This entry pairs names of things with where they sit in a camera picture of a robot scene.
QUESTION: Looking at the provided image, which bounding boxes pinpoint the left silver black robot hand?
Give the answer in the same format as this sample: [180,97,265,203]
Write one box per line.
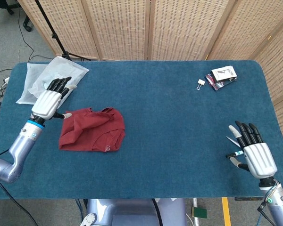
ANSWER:
[31,76,75,120]

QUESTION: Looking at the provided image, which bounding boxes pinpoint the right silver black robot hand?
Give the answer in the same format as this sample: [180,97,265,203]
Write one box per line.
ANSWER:
[228,120,278,178]

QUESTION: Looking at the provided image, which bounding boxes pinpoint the red t-shirt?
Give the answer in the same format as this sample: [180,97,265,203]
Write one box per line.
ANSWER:
[58,107,126,153]

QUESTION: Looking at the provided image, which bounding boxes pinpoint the flat translucent plastic bag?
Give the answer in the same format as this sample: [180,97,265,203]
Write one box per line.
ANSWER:
[16,62,52,106]

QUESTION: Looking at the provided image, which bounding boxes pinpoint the black marker with teal label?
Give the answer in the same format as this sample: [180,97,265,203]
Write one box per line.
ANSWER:
[225,150,244,159]

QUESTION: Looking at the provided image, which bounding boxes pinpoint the plastic bag with white garment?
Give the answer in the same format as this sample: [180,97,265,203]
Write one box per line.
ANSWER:
[28,56,90,110]

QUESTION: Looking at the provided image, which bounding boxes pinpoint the black tripod stand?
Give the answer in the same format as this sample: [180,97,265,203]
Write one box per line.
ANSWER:
[34,0,92,61]

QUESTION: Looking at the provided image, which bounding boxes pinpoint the white pole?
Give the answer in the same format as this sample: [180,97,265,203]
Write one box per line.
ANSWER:
[192,197,200,226]

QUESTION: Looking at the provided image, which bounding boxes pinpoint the green block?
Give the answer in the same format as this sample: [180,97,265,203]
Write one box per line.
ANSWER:
[191,207,207,219]

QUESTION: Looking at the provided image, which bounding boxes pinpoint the black office chair base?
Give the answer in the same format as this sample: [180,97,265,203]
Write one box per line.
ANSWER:
[0,0,33,32]

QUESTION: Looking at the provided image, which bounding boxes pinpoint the dark box with red print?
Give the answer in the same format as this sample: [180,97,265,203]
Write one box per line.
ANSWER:
[205,73,238,92]

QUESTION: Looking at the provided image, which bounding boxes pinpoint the white and black box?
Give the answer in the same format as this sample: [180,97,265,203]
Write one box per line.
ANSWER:
[210,65,238,83]

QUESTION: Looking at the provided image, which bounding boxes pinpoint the blue carpet table cover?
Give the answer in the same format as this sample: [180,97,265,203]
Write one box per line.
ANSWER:
[0,60,283,200]

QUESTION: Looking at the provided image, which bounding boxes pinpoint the silver-blue robot torso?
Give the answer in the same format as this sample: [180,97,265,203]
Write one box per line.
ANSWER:
[86,199,187,226]

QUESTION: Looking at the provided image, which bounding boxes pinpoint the black-handled scissors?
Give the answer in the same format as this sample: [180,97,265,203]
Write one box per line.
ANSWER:
[225,136,240,148]

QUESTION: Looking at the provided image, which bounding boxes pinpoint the thin black floor cable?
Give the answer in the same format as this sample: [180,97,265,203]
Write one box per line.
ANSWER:
[14,0,55,62]

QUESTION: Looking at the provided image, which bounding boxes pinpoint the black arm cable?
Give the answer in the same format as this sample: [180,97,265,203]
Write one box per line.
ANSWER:
[0,148,40,226]

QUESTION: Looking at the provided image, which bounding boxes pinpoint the black torso cable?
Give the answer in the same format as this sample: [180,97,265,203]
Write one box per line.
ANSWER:
[152,199,163,226]

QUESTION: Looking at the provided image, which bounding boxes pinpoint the white metal bracket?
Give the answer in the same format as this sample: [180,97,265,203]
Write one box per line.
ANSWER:
[80,213,97,226]

